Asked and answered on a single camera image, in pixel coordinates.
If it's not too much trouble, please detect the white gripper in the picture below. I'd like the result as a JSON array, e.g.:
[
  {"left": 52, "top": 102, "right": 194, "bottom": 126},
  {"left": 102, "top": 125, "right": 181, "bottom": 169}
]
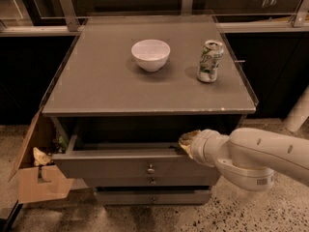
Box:
[{"left": 178, "top": 130, "right": 229, "bottom": 167}]

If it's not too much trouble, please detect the grey top drawer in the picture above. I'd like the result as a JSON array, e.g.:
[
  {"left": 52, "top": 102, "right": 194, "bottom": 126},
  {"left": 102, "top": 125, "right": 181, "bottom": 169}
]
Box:
[{"left": 52, "top": 118, "right": 223, "bottom": 180}]

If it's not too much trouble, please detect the grey drawer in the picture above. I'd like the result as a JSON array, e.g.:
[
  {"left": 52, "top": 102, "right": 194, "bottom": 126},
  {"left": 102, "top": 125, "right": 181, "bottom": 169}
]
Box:
[
  {"left": 85, "top": 176, "right": 218, "bottom": 188},
  {"left": 52, "top": 118, "right": 223, "bottom": 180},
  {"left": 95, "top": 189, "right": 211, "bottom": 205}
]

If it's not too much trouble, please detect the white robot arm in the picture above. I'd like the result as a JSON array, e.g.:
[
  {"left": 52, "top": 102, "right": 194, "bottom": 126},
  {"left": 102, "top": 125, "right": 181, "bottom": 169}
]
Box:
[{"left": 179, "top": 127, "right": 309, "bottom": 191}]

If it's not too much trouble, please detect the grey drawer cabinet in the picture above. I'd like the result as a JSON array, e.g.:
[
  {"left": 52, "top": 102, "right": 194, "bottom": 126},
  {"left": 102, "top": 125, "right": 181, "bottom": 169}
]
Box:
[{"left": 42, "top": 14, "right": 257, "bottom": 194}]

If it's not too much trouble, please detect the grey middle drawer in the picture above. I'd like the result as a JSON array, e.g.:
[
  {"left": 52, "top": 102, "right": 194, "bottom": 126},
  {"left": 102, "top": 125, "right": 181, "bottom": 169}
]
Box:
[{"left": 85, "top": 176, "right": 218, "bottom": 188}]

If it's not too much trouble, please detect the grey bottom drawer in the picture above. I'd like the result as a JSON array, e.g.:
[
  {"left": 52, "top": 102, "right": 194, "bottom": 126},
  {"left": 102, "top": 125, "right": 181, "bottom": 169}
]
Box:
[{"left": 95, "top": 189, "right": 211, "bottom": 205}]

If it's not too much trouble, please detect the green white soda can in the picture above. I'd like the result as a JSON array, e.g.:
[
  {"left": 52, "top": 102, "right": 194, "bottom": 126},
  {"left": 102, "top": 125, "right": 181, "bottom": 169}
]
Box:
[{"left": 197, "top": 40, "right": 224, "bottom": 83}]

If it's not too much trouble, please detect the white ceramic bowl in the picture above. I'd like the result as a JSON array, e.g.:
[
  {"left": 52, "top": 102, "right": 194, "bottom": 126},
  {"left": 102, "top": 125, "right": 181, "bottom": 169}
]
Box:
[{"left": 131, "top": 40, "right": 171, "bottom": 72}]

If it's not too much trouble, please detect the green crumpled wrapper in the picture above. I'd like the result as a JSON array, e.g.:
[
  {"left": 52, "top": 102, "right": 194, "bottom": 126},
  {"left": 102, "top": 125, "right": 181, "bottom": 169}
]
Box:
[{"left": 58, "top": 136, "right": 68, "bottom": 151}]

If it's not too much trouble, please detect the brown cardboard box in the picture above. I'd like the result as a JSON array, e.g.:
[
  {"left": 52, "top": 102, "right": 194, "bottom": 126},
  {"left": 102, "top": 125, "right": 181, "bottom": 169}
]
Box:
[{"left": 9, "top": 110, "right": 73, "bottom": 204}]

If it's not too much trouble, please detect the crumpled paper trash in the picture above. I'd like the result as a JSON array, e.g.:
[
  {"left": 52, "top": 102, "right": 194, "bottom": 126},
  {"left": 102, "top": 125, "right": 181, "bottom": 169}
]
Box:
[{"left": 33, "top": 147, "right": 53, "bottom": 166}]

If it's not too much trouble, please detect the middle metal railing post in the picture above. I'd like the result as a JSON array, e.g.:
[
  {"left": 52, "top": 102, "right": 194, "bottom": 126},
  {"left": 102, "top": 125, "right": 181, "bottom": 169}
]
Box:
[{"left": 181, "top": 0, "right": 193, "bottom": 15}]

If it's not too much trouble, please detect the metal railing post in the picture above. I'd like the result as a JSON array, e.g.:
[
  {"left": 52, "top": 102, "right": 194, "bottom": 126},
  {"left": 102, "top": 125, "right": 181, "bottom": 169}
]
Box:
[
  {"left": 181, "top": 0, "right": 193, "bottom": 15},
  {"left": 59, "top": 0, "right": 79, "bottom": 32},
  {"left": 290, "top": 0, "right": 309, "bottom": 27}
]

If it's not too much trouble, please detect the left metal railing post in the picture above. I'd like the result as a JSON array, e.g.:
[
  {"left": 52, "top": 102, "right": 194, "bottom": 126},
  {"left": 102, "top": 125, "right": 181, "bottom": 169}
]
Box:
[{"left": 59, "top": 0, "right": 79, "bottom": 32}]

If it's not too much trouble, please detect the right metal railing post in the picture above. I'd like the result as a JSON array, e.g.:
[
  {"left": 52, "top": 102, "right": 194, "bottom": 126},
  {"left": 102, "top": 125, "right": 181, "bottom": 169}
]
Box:
[{"left": 290, "top": 0, "right": 309, "bottom": 27}]

